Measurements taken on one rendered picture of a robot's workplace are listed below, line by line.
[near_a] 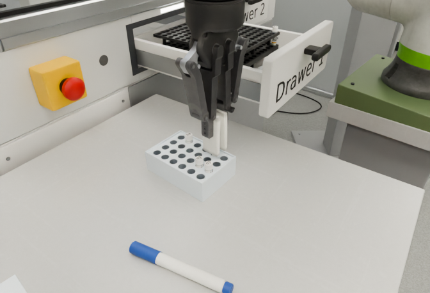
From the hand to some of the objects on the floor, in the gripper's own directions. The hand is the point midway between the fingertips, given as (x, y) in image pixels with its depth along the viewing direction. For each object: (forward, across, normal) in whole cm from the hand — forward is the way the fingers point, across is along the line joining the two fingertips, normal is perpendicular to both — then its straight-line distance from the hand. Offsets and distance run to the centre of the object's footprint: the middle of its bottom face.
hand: (215, 132), depth 53 cm
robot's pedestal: (+84, +50, -19) cm, 99 cm away
